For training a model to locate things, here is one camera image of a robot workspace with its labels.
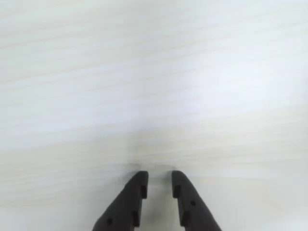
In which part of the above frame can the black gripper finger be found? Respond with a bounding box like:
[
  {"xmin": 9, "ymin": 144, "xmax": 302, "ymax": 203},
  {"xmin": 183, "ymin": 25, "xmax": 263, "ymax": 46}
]
[
  {"xmin": 171, "ymin": 170, "xmax": 222, "ymax": 231},
  {"xmin": 92, "ymin": 170, "xmax": 149, "ymax": 231}
]

